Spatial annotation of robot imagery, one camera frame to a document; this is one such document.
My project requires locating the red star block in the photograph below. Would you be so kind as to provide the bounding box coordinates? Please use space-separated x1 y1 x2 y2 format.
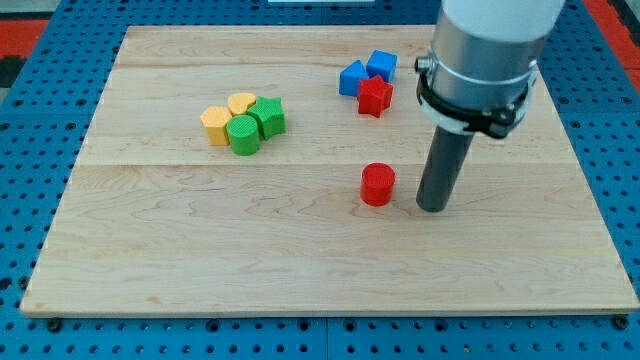
357 75 394 118

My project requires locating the yellow heart block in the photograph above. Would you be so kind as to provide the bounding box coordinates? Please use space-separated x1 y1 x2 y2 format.
227 92 257 116

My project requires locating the red cylinder block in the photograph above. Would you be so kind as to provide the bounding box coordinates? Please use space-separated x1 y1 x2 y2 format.
360 162 396 207

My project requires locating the green star block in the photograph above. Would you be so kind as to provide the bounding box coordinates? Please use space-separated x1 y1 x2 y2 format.
247 96 286 140

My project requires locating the black clamp ring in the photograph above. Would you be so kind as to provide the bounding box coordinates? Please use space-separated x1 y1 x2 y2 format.
414 55 539 141

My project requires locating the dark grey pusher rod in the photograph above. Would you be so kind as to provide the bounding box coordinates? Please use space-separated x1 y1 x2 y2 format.
416 127 473 212

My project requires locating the light wooden board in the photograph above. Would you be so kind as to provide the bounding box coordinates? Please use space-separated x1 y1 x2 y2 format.
20 26 639 318

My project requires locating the blue cube block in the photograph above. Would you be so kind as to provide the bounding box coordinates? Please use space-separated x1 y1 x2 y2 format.
365 49 398 83

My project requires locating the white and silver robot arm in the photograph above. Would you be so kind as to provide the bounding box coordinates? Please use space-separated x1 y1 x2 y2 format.
430 0 565 110

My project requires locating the yellow hexagon block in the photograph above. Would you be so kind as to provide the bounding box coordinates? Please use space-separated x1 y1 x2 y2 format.
200 106 232 146

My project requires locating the green cylinder block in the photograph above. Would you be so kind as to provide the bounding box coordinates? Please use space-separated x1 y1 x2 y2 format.
226 115 260 156

